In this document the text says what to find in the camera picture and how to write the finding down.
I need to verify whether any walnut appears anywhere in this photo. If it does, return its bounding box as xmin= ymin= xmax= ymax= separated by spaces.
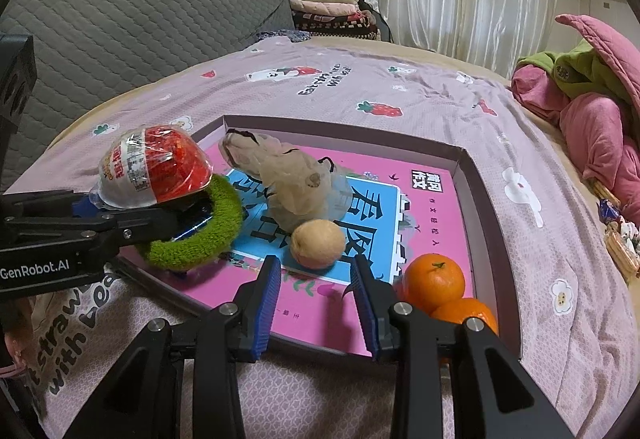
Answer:
xmin=291 ymin=219 xmax=346 ymax=270

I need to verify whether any beige mesh bag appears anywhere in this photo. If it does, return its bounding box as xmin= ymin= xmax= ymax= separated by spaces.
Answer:
xmin=220 ymin=129 xmax=353 ymax=233

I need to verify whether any white patterned cloth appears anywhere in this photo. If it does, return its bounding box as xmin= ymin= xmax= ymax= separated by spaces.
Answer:
xmin=617 ymin=214 xmax=640 ymax=250

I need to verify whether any pink quilt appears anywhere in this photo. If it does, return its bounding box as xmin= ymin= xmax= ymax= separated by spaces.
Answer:
xmin=510 ymin=14 xmax=640 ymax=220

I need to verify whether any pink printed bed sheet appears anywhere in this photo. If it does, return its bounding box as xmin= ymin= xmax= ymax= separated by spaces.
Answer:
xmin=0 ymin=36 xmax=640 ymax=439

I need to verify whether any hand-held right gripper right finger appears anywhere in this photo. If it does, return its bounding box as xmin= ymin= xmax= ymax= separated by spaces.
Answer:
xmin=350 ymin=255 xmax=576 ymax=439

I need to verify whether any grey quilted cover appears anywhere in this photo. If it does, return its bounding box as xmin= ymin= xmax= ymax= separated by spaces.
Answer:
xmin=0 ymin=0 xmax=296 ymax=170

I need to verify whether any green fluffy ring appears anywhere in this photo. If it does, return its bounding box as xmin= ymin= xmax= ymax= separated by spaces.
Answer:
xmin=134 ymin=175 xmax=244 ymax=272

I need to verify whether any green garment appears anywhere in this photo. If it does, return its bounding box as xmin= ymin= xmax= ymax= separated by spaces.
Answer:
xmin=517 ymin=39 xmax=636 ymax=108

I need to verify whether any pink book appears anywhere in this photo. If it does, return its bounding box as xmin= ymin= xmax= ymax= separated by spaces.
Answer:
xmin=175 ymin=141 xmax=473 ymax=359

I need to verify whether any packaged red white toy egg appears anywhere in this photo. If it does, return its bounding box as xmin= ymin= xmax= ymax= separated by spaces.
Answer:
xmin=89 ymin=125 xmax=215 ymax=211

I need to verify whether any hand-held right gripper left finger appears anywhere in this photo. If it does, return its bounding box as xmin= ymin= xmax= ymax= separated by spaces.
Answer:
xmin=65 ymin=255 xmax=282 ymax=439

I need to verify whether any dark patterned folded blanket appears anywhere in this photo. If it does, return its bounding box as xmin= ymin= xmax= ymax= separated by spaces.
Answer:
xmin=292 ymin=9 xmax=381 ymax=42

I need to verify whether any dark blue crocheted cloth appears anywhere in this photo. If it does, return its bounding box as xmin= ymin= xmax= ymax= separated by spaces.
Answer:
xmin=256 ymin=29 xmax=312 ymax=45

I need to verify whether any blue candy wrapper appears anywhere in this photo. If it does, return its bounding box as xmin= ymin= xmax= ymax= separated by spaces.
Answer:
xmin=597 ymin=199 xmax=624 ymax=223

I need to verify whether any pink folded blanket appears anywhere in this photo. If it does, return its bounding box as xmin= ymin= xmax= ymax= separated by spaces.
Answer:
xmin=290 ymin=0 xmax=369 ymax=18

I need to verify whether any dark grey box tray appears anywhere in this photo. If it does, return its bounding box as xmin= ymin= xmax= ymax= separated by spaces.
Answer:
xmin=115 ymin=114 xmax=526 ymax=365

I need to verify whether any orange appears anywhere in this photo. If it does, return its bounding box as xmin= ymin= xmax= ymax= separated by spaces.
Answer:
xmin=402 ymin=253 xmax=467 ymax=315
xmin=431 ymin=297 xmax=499 ymax=366

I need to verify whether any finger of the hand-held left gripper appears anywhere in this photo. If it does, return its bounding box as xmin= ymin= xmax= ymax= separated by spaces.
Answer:
xmin=0 ymin=190 xmax=104 ymax=220
xmin=0 ymin=195 xmax=217 ymax=249

